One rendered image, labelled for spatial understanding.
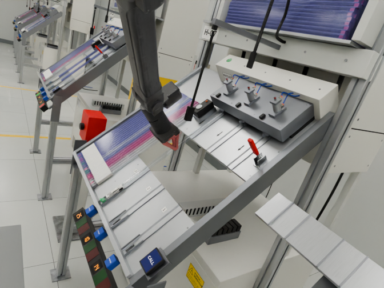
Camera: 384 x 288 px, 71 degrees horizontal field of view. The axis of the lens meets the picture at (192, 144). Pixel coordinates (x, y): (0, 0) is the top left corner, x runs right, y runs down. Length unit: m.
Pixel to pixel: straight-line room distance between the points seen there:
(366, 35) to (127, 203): 0.79
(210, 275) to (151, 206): 0.32
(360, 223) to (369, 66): 1.75
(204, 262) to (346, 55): 0.76
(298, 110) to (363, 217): 1.70
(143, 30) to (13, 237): 0.73
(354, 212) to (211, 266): 1.66
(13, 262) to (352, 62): 1.05
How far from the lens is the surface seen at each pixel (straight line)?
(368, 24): 0.83
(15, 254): 0.95
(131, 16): 0.51
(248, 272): 1.04
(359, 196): 2.43
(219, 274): 0.97
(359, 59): 0.85
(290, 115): 0.82
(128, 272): 0.73
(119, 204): 0.89
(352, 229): 2.49
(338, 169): 1.09
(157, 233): 0.76
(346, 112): 0.87
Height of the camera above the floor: 1.26
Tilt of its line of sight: 19 degrees down
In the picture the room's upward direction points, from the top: 17 degrees clockwise
